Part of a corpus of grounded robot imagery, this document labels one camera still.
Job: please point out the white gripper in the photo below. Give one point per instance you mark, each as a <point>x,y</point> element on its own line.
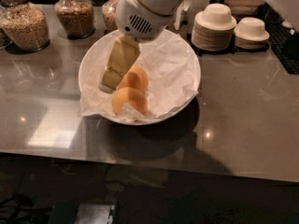
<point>140,18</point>

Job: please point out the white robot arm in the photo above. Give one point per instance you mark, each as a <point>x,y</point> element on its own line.
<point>285,8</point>

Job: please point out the large white bowl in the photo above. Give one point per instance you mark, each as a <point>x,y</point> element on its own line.
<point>187,62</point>

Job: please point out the right glass cereal jar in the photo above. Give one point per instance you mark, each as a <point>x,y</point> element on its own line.
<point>109,14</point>

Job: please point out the white crumpled paper liner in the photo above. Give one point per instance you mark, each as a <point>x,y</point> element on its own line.
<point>174,75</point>

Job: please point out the middle glass grain jar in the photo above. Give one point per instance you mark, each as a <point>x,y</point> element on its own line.
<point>76,17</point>

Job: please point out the glass grain jar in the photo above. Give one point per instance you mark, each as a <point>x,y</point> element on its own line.
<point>76,17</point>
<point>26,26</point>

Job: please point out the white stand behind bottle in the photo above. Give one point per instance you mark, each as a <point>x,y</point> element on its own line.
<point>186,12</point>

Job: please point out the tall stack paper bowls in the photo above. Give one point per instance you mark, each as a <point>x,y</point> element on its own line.
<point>213,28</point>

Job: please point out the left glass grain jar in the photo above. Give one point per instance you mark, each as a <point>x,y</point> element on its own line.
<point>26,26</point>

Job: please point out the short stack paper bowls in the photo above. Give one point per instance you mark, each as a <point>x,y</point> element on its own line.
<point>250,33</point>

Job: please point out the black rubber mat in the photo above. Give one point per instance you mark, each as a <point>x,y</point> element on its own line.
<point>285,44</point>

